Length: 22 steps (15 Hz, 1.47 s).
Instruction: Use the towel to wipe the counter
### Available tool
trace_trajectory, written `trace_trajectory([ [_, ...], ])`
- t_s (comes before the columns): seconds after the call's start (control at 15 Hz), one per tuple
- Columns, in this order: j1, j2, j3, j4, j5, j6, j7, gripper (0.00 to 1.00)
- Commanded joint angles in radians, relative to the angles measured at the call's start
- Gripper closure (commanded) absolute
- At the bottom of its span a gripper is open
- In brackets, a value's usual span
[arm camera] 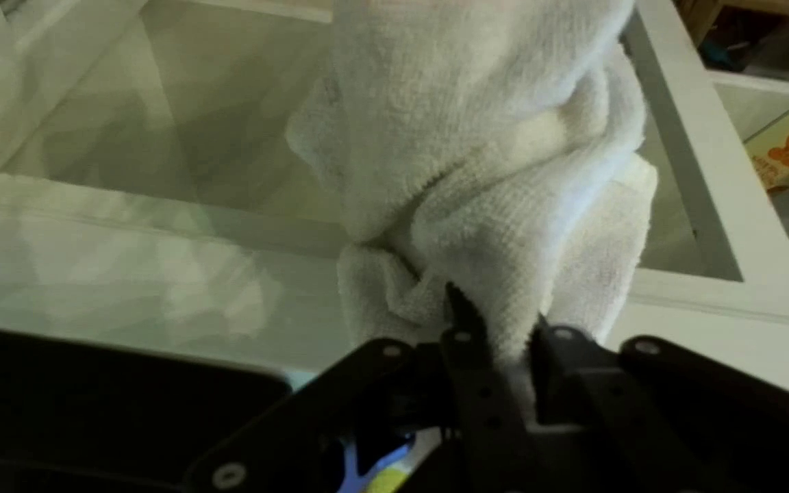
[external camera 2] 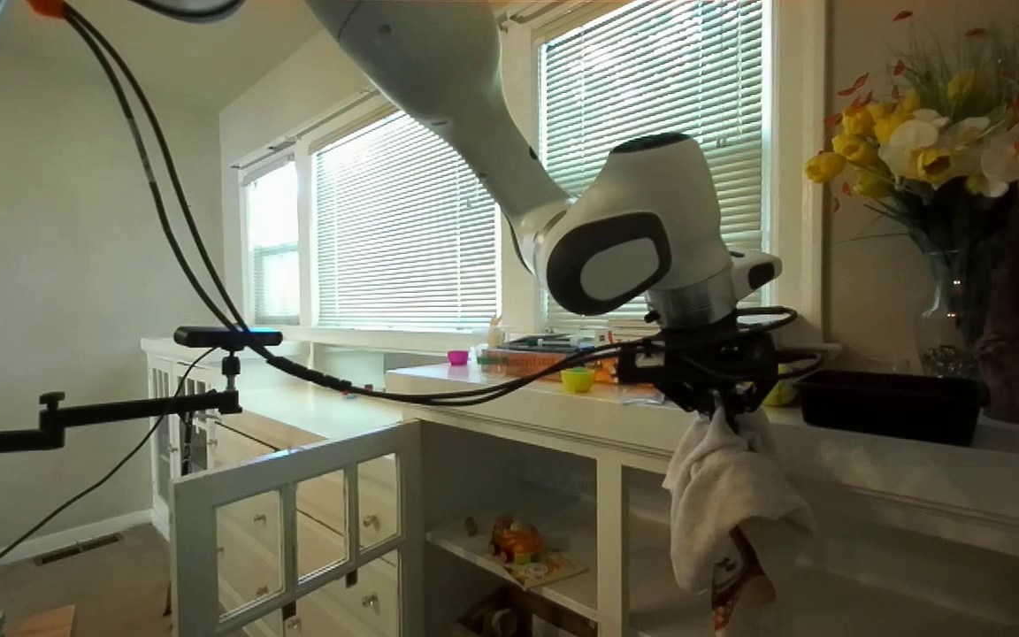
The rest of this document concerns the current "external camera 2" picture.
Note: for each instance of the yellow and white flower bouquet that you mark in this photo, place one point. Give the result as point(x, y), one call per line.
point(946, 147)

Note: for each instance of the white paned cabinet door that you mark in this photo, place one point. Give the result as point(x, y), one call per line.
point(198, 554)

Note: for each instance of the glass flower vase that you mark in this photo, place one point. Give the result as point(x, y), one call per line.
point(956, 306)

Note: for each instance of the clear plastic cup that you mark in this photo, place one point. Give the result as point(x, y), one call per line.
point(496, 335)

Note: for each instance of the orange board game box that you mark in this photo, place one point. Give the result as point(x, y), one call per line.
point(608, 372)

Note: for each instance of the white cloth towel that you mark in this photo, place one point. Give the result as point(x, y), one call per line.
point(726, 507)

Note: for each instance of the small window pane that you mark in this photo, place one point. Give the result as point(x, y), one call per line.
point(277, 252)

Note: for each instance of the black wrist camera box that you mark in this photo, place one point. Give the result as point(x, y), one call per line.
point(652, 363)

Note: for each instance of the orange toy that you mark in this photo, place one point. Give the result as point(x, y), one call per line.
point(516, 538)

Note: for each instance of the small pink cup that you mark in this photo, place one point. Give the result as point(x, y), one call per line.
point(458, 357)

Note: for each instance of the narrow white window blind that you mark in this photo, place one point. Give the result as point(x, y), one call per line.
point(404, 236)

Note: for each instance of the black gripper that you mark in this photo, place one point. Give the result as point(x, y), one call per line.
point(724, 357)

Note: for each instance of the white counter cabinet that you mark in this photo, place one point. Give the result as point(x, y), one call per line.
point(912, 481)

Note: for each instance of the black stereo camera bar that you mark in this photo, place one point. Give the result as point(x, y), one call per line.
point(227, 336)

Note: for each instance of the white dresser with drawers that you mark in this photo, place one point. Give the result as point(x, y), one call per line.
point(299, 407)

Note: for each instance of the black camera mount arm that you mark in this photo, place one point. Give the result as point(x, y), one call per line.
point(121, 413)

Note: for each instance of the brown toy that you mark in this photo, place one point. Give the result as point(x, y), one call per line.
point(496, 618)

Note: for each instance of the wide white window blind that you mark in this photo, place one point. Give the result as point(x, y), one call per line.
point(699, 73)

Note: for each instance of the dark flat box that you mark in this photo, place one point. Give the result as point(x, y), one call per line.
point(547, 346)

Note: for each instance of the black plastic tray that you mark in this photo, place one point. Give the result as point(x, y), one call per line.
point(892, 407)

